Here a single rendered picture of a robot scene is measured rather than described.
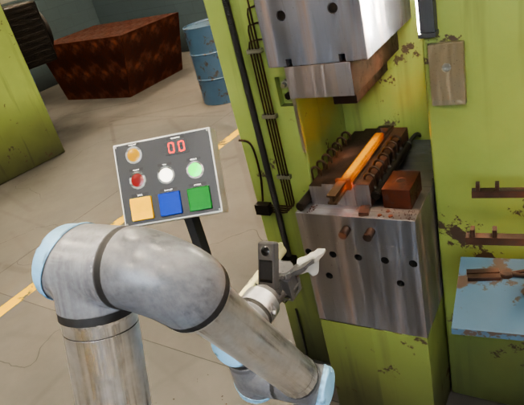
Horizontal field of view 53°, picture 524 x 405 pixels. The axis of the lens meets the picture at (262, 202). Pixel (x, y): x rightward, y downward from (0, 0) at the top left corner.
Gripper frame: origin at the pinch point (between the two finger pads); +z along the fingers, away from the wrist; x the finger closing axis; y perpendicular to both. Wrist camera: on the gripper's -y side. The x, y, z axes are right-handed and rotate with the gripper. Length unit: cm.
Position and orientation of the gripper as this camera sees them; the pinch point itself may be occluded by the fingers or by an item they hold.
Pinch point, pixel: (298, 243)
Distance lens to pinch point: 136.6
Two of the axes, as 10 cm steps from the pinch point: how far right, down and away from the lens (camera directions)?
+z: 4.7, -5.1, 7.2
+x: 8.5, 0.6, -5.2
